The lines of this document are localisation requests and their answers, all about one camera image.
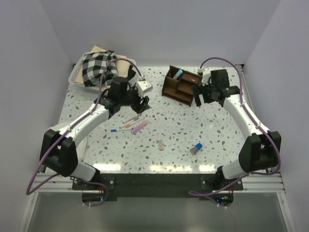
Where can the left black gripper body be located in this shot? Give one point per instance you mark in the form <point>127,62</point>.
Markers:
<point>129,98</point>

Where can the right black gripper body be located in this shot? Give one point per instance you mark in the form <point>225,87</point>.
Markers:
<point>207,93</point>

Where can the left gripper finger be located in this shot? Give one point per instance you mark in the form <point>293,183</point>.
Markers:
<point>137,107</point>
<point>144,104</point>

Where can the orange tip white pen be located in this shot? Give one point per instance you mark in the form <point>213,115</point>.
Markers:
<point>128,125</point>

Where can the blue cap grey highlighter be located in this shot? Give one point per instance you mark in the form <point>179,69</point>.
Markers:
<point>178,74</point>

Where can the pink purple highlighter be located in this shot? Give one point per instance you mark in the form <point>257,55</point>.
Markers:
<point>140,126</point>

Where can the blue tip white pen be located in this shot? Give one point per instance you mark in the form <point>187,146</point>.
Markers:
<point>119,130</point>

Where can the blue grey glue stick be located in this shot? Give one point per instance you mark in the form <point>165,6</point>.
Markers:
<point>196,148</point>

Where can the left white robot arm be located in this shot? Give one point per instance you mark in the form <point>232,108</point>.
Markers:
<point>59,147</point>

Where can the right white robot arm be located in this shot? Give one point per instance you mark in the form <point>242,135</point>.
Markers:
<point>261,149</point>

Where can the brown wooden desk organizer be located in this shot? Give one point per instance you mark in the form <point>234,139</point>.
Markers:
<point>181,89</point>

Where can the black folded cloth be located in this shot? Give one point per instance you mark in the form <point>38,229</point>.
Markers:
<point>131,73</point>

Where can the beige folded cloth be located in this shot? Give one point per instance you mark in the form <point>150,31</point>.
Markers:
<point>122,67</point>

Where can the black white checkered cloth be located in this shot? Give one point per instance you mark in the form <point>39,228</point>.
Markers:
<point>93,66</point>

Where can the beige eraser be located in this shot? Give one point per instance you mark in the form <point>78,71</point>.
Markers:
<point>161,146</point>

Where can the white plastic laundry basket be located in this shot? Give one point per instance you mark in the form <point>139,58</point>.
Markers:
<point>95,88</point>

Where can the white folded towel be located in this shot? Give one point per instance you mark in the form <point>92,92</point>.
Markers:
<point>81,148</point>

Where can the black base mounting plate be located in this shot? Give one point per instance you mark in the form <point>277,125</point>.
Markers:
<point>147,186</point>

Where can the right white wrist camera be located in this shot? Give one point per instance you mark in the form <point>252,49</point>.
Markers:
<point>205,73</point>

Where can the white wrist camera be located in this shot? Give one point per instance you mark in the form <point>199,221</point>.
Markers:
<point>205,73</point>
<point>144,86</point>

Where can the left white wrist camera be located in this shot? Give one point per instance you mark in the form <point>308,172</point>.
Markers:
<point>144,86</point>

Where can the aluminium frame rail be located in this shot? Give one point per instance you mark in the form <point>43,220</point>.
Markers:
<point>250,184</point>

